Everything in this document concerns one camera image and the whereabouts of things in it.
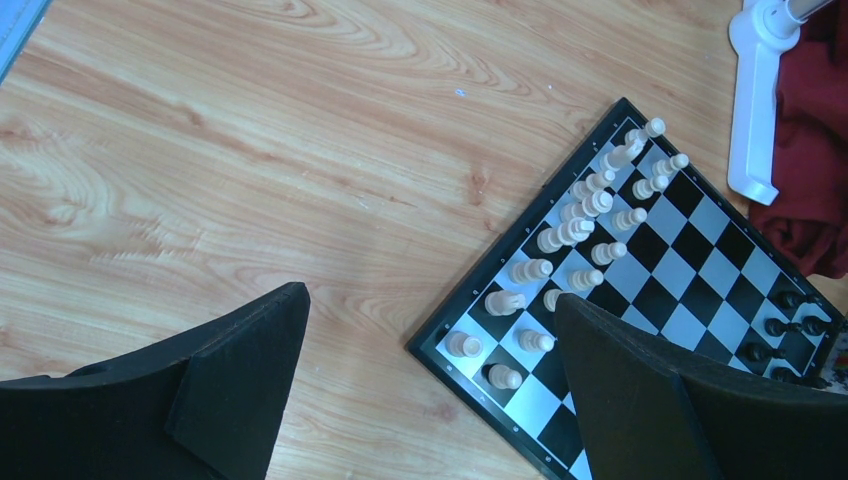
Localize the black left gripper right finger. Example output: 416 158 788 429
554 293 847 479

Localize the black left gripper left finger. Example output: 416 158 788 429
1 282 310 479

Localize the black rook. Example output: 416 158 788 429
776 291 818 309

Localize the yellow square tin box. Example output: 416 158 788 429
828 332 847 393

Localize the black knight on board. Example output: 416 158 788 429
802 315 831 336

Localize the white chess pieces row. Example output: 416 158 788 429
436 118 688 403

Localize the black pawn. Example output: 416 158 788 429
770 367 831 390
742 342 786 362
764 318 802 337

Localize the black pawn leftmost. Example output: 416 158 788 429
770 367 831 390

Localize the black pawn far right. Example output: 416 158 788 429
764 318 802 337

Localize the black white chessboard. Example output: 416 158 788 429
408 99 840 479

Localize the red hanging shirt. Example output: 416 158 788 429
749 1 847 279

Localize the white clothes rack pole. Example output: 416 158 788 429
727 0 829 205

